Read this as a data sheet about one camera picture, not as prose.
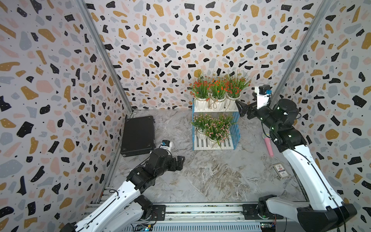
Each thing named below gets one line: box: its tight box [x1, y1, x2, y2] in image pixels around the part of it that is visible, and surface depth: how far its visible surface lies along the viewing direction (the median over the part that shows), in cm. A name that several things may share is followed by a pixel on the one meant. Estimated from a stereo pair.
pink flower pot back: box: [191, 113, 215, 140], surface depth 92 cm
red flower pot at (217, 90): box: [206, 77, 227, 112], surface depth 81 cm
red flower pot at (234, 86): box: [223, 71, 252, 112], surface depth 79 cm
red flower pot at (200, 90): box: [184, 71, 212, 111], surface depth 81 cm
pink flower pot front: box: [204, 115, 236, 150], surface depth 92 cm
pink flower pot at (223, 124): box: [213, 113, 237, 144], surface depth 93 cm
